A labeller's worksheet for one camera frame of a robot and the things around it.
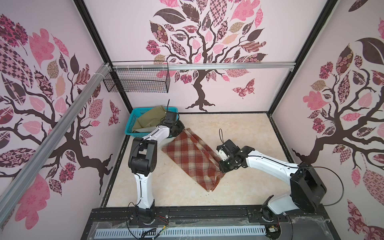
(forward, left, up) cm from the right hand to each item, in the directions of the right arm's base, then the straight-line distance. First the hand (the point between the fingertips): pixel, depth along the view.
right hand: (220, 166), depth 85 cm
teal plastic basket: (+43, +59, +3) cm, 73 cm away
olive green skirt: (+39, +48, +1) cm, 61 cm away
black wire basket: (+50, +50, +29) cm, 77 cm away
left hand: (+27, +22, +3) cm, 35 cm away
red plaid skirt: (+8, +14, -4) cm, 16 cm away
